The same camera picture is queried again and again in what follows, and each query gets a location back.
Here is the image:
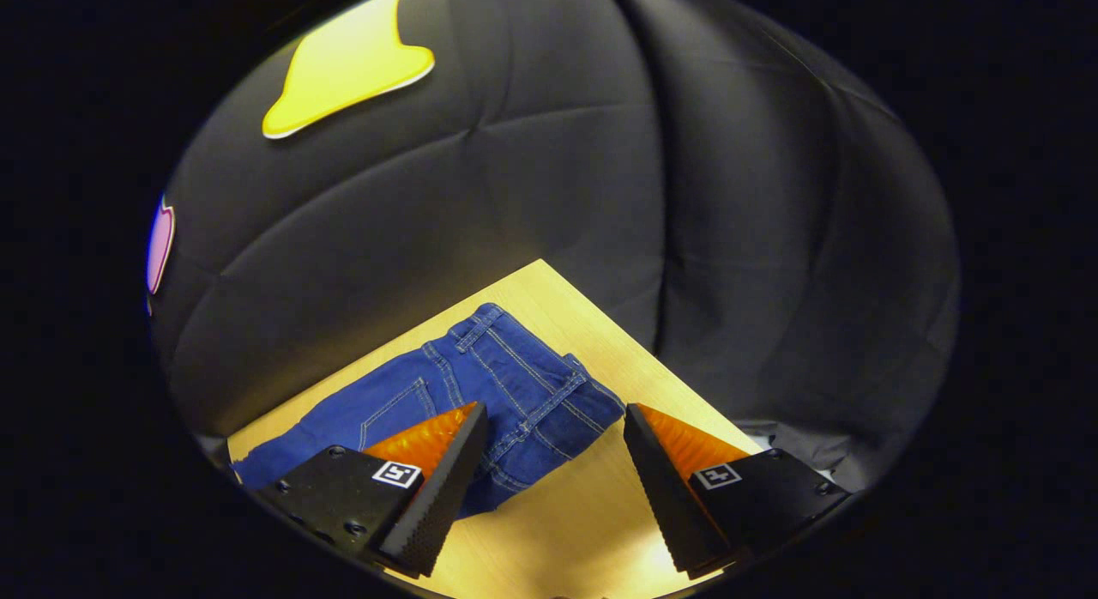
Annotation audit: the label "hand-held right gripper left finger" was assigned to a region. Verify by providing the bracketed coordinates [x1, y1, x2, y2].
[256, 402, 490, 580]

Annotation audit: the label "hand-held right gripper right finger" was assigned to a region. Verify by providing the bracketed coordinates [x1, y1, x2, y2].
[623, 402, 854, 580]

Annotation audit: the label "blue denim jeans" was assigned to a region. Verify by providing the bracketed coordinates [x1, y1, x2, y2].
[230, 303, 627, 520]

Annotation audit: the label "black backdrop cloth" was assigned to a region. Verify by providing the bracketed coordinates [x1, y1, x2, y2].
[146, 0, 962, 497]

